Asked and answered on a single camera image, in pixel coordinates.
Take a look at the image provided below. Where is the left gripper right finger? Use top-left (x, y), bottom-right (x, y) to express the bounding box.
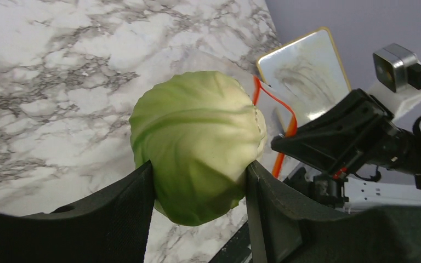
top-left (246, 162), bottom-right (421, 262)

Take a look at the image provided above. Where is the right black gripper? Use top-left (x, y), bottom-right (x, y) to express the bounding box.
top-left (271, 89), bottom-right (412, 176)

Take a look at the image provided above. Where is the green cabbage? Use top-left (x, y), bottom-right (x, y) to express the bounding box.
top-left (129, 71), bottom-right (268, 226)

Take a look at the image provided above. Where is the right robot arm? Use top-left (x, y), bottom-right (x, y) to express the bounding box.
top-left (271, 89), bottom-right (421, 208)

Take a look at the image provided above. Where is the clear zip bag orange zipper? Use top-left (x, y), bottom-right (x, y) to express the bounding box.
top-left (180, 48), bottom-right (299, 180)

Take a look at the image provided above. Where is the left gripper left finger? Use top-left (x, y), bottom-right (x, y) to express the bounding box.
top-left (0, 162), bottom-right (155, 262)

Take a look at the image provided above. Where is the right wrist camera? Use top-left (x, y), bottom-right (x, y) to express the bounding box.
top-left (366, 43), bottom-right (421, 121)

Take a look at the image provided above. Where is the white cutting board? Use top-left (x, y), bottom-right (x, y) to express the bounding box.
top-left (257, 27), bottom-right (351, 126)

